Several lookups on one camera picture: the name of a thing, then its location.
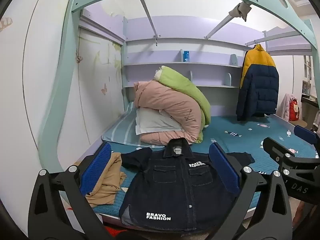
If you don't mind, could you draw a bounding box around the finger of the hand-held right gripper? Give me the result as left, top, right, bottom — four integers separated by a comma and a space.
262, 137, 301, 172
294, 125, 320, 146

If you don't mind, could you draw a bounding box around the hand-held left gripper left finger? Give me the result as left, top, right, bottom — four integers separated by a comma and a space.
27, 142, 115, 240

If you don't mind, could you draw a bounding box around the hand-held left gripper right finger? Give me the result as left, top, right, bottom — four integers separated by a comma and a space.
207, 142, 293, 240

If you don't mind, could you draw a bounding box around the dark denim jacket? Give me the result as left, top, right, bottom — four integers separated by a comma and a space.
119, 137, 255, 233

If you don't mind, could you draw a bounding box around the person's right forearm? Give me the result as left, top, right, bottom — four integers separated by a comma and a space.
292, 200, 316, 230

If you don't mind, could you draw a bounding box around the tan garment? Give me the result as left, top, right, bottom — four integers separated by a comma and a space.
72, 152, 127, 208

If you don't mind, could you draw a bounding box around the red bag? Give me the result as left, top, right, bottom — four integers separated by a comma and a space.
289, 99, 300, 122

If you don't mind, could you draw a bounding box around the teal quilted bed mat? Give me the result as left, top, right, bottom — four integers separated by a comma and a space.
92, 115, 320, 220

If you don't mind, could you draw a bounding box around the blue striped pillow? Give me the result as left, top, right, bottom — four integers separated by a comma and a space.
101, 102, 155, 147

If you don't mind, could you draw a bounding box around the yellow and navy puffer jacket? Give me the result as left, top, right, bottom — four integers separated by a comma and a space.
236, 44, 280, 122

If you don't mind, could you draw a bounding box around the red item on floor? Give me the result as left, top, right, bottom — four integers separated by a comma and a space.
102, 226, 132, 240

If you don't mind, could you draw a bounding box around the white pillow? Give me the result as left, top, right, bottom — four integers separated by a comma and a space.
136, 107, 184, 135

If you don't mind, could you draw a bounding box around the pink duvet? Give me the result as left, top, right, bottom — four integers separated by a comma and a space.
133, 80, 204, 148

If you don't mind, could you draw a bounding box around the green duvet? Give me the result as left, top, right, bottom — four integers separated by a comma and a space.
154, 66, 211, 144

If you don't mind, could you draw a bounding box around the grey cloth on bar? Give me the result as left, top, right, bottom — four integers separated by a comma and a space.
229, 1, 252, 22

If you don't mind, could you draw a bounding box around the white clothes rail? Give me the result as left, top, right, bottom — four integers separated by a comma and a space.
246, 33, 282, 47

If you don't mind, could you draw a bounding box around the purple wall shelf unit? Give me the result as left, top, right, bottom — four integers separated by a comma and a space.
122, 16, 250, 117

